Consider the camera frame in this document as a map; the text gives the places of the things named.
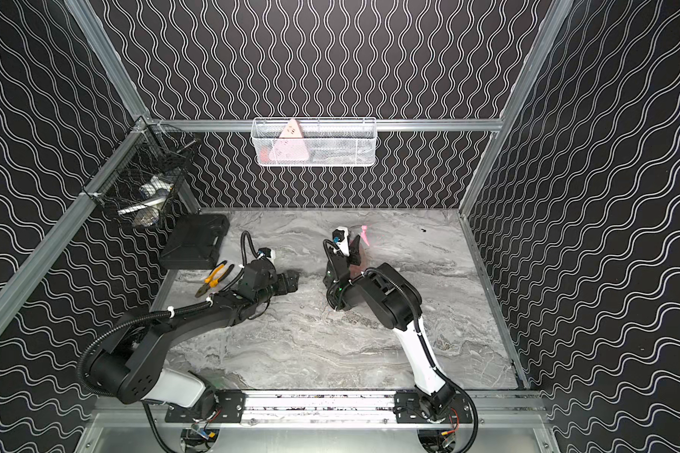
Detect pink grey spray nozzle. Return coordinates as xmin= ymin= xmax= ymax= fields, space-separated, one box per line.
xmin=349 ymin=225 xmax=369 ymax=257

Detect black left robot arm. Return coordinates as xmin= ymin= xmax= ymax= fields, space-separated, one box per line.
xmin=77 ymin=257 xmax=300 ymax=413

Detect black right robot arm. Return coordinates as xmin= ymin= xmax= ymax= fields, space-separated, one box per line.
xmin=323 ymin=251 xmax=453 ymax=398

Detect black plastic tool case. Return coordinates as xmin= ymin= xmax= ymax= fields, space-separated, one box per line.
xmin=159 ymin=213 xmax=230 ymax=270

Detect pink triangular card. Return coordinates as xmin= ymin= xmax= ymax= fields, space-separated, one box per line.
xmin=268 ymin=118 xmax=310 ymax=163

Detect white items in mesh basket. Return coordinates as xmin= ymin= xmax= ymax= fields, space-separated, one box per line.
xmin=117 ymin=176 xmax=174 ymax=228

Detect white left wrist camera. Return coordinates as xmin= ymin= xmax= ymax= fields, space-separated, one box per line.
xmin=257 ymin=247 xmax=276 ymax=262

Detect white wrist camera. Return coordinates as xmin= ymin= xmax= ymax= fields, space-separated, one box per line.
xmin=332 ymin=226 xmax=351 ymax=257
xmin=257 ymin=247 xmax=276 ymax=262

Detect yellow black handled pliers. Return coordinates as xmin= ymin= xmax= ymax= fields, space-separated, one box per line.
xmin=195 ymin=260 xmax=235 ymax=298

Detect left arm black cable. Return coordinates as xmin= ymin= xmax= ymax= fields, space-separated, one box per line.
xmin=239 ymin=230 xmax=262 ymax=267

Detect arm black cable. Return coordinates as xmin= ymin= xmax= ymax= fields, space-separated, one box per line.
xmin=321 ymin=237 xmax=482 ymax=453
xmin=239 ymin=230 xmax=262 ymax=267

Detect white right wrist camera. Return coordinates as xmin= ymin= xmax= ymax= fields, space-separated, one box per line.
xmin=332 ymin=226 xmax=351 ymax=257

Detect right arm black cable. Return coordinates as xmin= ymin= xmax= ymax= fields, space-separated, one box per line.
xmin=321 ymin=237 xmax=482 ymax=453

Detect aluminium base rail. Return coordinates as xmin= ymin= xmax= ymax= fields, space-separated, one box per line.
xmin=93 ymin=389 xmax=548 ymax=428

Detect clear plastic wall basket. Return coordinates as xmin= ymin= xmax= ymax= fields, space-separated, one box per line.
xmin=250 ymin=117 xmax=378 ymax=167

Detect black wire mesh basket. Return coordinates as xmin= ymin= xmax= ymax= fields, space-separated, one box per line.
xmin=89 ymin=125 xmax=200 ymax=230

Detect aluminium frame post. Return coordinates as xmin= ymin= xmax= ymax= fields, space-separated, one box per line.
xmin=65 ymin=0 xmax=150 ymax=120

